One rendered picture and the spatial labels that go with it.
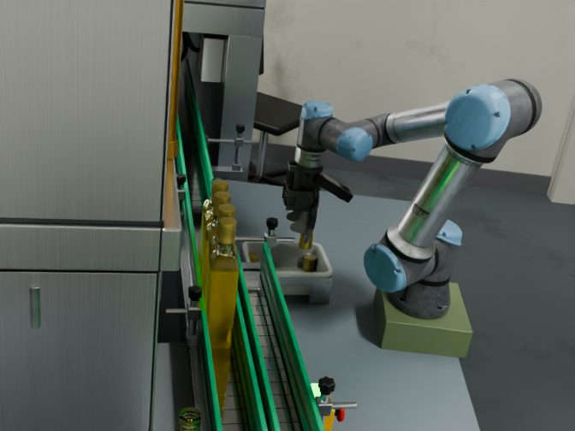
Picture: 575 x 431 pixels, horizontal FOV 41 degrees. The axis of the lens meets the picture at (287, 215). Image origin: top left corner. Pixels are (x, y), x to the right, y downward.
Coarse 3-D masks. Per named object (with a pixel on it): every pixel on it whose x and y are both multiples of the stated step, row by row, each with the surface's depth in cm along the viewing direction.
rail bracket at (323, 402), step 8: (320, 384) 130; (328, 384) 130; (320, 392) 131; (328, 392) 130; (320, 400) 132; (328, 400) 132; (320, 408) 131; (328, 408) 132; (336, 408) 133; (344, 408) 133; (352, 408) 134
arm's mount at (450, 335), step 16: (384, 304) 188; (464, 304) 193; (384, 320) 184; (400, 320) 183; (416, 320) 184; (432, 320) 185; (448, 320) 186; (464, 320) 187; (384, 336) 184; (400, 336) 184; (416, 336) 184; (432, 336) 184; (448, 336) 183; (464, 336) 183; (432, 352) 186; (448, 352) 186; (464, 352) 185
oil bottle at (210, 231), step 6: (210, 222) 160; (210, 228) 158; (216, 228) 158; (210, 234) 157; (216, 234) 157; (204, 240) 162; (204, 246) 162; (204, 252) 162; (204, 258) 161; (204, 264) 161; (204, 270) 161; (204, 276) 161; (204, 282) 162; (204, 288) 163; (204, 294) 163
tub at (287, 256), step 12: (276, 252) 209; (288, 252) 210; (300, 252) 211; (312, 252) 211; (324, 252) 206; (276, 264) 211; (288, 264) 211; (300, 264) 212; (324, 264) 202; (288, 276) 194; (300, 276) 195; (312, 276) 196; (324, 276) 196
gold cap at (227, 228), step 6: (222, 222) 145; (228, 222) 145; (234, 222) 146; (222, 228) 145; (228, 228) 145; (234, 228) 146; (222, 234) 146; (228, 234) 146; (234, 234) 147; (222, 240) 146; (228, 240) 146; (234, 240) 147
